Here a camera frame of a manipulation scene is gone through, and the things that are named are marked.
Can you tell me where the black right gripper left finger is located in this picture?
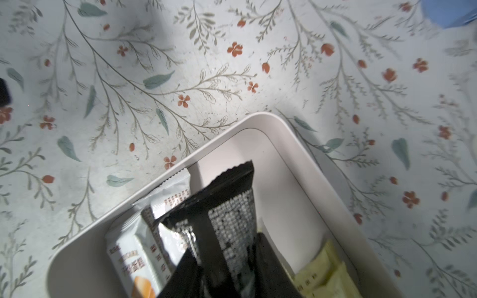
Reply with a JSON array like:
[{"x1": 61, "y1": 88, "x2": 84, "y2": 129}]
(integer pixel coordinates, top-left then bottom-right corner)
[{"x1": 157, "y1": 250, "x2": 203, "y2": 298}]

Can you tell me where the blue spray bottle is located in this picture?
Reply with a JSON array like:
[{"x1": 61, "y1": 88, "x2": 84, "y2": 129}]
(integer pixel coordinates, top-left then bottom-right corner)
[{"x1": 421, "y1": 0, "x2": 477, "y2": 29}]

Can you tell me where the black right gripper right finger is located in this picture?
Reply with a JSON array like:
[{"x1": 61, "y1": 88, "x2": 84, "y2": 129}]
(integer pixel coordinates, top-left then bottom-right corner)
[{"x1": 255, "y1": 233, "x2": 301, "y2": 298}]

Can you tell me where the white storage box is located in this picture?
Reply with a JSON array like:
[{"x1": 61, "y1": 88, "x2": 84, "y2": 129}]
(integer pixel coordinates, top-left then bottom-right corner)
[{"x1": 47, "y1": 112, "x2": 401, "y2": 298}]

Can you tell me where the pale yellow cookie packet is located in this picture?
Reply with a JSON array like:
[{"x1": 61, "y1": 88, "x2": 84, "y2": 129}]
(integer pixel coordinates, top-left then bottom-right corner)
[{"x1": 293, "y1": 240, "x2": 361, "y2": 298}]

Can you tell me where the white cookie packet front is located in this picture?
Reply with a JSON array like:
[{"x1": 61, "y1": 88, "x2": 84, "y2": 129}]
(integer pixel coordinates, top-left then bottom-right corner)
[{"x1": 105, "y1": 169, "x2": 191, "y2": 298}]

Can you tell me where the black cookie packet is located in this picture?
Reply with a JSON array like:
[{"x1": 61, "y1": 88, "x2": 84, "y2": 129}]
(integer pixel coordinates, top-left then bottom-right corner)
[{"x1": 156, "y1": 161, "x2": 257, "y2": 298}]

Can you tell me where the blue white marker pen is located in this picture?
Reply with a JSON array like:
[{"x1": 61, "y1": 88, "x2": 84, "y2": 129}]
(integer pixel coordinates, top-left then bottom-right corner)
[{"x1": 0, "y1": 78, "x2": 12, "y2": 108}]

